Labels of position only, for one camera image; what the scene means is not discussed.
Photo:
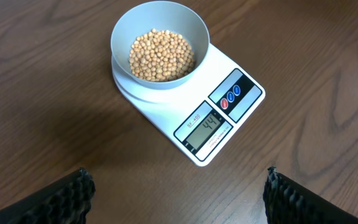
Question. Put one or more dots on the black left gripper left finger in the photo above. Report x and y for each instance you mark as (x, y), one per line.
(66, 201)

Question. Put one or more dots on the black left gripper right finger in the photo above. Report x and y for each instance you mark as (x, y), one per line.
(287, 202)

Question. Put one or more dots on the grey round bowl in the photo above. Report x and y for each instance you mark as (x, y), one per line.
(162, 15)

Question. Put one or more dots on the white digital kitchen scale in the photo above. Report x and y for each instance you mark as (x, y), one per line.
(201, 115)

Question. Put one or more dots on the soybeans in grey bowl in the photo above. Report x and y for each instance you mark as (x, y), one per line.
(161, 56)

